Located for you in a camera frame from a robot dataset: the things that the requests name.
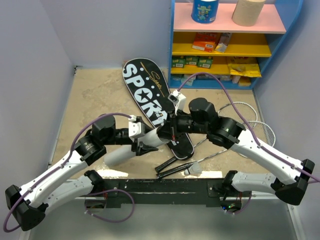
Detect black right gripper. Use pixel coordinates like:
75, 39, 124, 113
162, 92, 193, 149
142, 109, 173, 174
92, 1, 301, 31
156, 108, 209, 141

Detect white shuttlecock tube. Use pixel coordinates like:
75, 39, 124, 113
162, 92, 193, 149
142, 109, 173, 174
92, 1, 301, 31
103, 128, 172, 167

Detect white shuttlecock front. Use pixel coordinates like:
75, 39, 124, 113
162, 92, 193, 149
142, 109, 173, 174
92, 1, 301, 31
184, 161, 203, 176

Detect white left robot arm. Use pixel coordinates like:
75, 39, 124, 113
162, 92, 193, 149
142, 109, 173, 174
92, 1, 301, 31
3, 112, 167, 233

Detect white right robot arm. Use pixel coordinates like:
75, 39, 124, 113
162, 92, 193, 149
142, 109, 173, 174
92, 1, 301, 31
158, 95, 315, 206

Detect black racket cover bag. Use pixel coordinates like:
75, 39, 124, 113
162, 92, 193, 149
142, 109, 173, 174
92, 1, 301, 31
122, 58, 195, 160

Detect green box left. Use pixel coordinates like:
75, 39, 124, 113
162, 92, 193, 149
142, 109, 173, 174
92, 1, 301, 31
171, 55, 186, 68

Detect green box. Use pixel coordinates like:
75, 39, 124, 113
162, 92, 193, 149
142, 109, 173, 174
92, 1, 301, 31
185, 56, 199, 66
197, 56, 213, 69
171, 55, 186, 68

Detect green box middle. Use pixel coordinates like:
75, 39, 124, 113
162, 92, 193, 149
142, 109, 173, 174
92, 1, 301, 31
185, 56, 199, 66

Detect green box right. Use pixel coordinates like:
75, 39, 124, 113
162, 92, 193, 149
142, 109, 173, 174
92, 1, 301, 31
197, 56, 213, 69

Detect orange snack box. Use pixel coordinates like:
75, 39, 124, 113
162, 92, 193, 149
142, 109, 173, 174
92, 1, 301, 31
192, 32, 221, 53

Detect blue shelf unit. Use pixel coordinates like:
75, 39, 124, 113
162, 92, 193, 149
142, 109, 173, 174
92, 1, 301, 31
168, 0, 303, 90

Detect yellow snack bag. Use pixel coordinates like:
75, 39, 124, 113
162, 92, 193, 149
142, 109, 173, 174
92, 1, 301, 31
226, 56, 262, 78

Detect silver snack pouch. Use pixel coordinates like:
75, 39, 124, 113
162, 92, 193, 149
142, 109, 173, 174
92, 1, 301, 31
215, 32, 232, 53

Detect blue wrapped paper roll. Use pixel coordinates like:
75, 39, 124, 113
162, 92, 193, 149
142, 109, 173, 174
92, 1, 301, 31
191, 0, 220, 24

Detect brown paper towel roll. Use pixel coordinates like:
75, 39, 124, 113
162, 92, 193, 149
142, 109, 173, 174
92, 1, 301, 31
231, 0, 266, 27

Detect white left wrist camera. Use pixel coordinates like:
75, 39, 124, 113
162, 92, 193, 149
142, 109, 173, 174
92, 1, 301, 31
128, 115, 146, 139

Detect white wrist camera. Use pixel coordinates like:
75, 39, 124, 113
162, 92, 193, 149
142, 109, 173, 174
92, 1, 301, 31
128, 115, 146, 139
168, 89, 187, 114

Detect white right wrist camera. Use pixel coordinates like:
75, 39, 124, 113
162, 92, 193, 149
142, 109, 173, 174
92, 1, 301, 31
168, 89, 187, 114

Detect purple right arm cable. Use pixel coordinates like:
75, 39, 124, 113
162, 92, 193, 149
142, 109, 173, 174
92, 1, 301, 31
177, 72, 320, 183

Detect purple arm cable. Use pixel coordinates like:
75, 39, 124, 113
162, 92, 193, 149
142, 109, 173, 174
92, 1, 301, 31
177, 72, 320, 183
3, 112, 136, 233

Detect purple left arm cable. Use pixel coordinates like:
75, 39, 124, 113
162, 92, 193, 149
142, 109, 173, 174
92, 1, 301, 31
3, 112, 136, 233

